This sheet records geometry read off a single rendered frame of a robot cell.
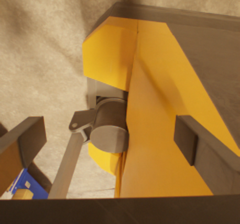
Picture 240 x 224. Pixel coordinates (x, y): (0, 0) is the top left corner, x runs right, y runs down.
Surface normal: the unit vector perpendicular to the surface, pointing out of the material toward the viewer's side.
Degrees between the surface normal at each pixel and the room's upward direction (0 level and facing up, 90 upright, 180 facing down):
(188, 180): 74
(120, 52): 22
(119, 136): 0
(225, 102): 90
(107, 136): 0
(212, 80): 90
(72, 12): 0
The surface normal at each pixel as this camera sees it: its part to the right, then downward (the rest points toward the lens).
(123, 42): -0.45, 0.55
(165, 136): -0.98, 0.06
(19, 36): -0.09, 0.65
